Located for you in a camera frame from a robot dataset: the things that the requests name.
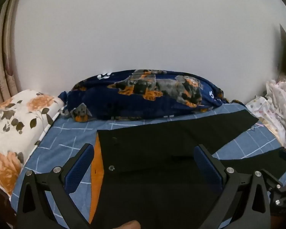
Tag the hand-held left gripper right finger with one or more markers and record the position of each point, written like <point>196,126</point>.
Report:
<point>208,169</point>

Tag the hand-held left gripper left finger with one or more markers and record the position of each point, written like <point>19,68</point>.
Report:
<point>79,169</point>

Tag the black pants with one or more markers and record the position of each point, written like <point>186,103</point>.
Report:
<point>157,152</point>

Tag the person's left hand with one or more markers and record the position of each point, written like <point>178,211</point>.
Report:
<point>128,225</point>

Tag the blue grid bed sheet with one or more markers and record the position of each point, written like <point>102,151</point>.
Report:
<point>69,133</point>

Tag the white dotted cloth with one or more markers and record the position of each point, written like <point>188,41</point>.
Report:
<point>276,100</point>

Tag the white floral pillow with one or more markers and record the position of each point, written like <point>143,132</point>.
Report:
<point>16,128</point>

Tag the navy dog print blanket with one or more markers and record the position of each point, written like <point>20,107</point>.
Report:
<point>124,100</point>

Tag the beige floral curtain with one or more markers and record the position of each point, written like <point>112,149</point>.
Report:
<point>3,59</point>

